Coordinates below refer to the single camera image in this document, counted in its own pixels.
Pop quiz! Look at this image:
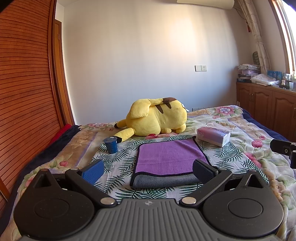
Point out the blue box on cabinet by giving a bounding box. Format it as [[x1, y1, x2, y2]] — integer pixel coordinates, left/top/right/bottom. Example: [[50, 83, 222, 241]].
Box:
[[267, 70, 282, 80]]

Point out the purple and grey towel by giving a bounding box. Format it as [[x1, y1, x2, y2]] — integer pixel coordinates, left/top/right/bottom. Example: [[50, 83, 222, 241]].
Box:
[[129, 137, 210, 189]]

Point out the floral curtain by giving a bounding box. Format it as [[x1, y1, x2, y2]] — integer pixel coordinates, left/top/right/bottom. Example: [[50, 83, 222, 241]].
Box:
[[238, 0, 270, 74]]

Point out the stack of folded linens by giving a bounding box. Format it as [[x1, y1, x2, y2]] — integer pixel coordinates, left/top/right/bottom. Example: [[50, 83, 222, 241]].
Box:
[[237, 64, 261, 82]]

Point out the yellow Pikachu plush toy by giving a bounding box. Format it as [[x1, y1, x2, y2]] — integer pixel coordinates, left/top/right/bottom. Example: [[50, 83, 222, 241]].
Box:
[[114, 97, 188, 143]]

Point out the floral bed quilt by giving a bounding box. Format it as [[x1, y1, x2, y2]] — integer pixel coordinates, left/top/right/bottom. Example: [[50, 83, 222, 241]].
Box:
[[1, 105, 295, 240]]

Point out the white air conditioner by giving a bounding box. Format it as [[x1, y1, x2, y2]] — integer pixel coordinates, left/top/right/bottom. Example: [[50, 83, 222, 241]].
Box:
[[177, 0, 234, 9]]

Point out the red and navy blanket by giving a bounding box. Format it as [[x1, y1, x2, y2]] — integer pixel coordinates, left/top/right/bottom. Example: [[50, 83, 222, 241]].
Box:
[[22, 124, 80, 175]]

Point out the blue cup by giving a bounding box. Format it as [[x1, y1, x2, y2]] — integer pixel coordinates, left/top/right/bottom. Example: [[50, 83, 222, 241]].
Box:
[[103, 137, 118, 154]]

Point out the wooden slatted wardrobe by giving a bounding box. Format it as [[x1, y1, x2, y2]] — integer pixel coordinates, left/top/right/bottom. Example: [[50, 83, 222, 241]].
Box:
[[1, 1, 64, 209]]

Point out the white wall socket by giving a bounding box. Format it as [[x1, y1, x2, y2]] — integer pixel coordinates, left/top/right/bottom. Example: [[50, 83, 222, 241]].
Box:
[[195, 65, 207, 72]]

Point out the wooden door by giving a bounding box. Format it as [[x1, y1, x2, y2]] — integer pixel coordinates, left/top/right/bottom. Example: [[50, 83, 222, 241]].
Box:
[[52, 1, 75, 127]]

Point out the white cloth pile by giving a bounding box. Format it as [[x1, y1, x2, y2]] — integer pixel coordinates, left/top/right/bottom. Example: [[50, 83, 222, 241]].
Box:
[[250, 74, 280, 86]]

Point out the wooden low cabinet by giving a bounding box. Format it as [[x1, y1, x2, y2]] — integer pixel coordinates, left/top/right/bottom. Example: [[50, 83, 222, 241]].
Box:
[[236, 82, 295, 142]]

